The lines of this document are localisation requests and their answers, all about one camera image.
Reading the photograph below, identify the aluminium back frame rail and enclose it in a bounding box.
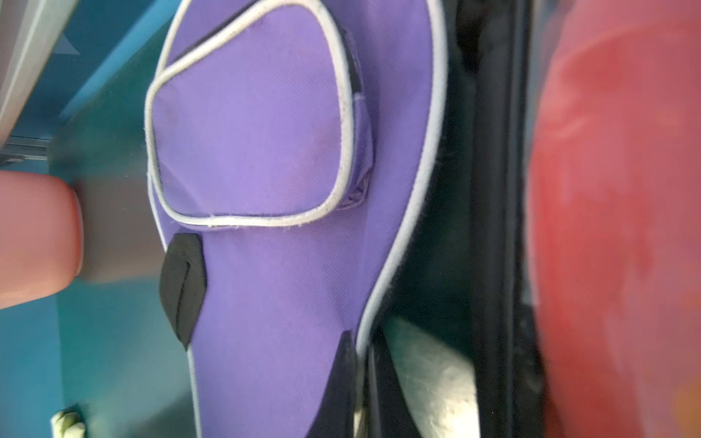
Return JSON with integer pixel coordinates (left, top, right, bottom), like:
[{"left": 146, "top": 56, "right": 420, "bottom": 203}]
[{"left": 1, "top": 1, "right": 77, "bottom": 165}]

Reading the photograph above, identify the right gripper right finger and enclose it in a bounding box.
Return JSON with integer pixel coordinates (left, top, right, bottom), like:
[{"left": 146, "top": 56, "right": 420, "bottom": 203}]
[{"left": 368, "top": 330, "right": 421, "bottom": 438}]

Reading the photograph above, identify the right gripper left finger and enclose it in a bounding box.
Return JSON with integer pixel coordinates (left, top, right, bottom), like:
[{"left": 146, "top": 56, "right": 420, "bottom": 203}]
[{"left": 307, "top": 331, "right": 357, "bottom": 438}]

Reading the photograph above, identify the purple paddle case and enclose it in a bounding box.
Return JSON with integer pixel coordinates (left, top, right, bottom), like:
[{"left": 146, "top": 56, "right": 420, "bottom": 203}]
[{"left": 144, "top": 1, "right": 448, "bottom": 437}]

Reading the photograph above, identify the pink bucket with lid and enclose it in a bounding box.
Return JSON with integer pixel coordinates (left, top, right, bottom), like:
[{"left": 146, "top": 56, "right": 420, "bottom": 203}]
[{"left": 1, "top": 171, "right": 83, "bottom": 308}]

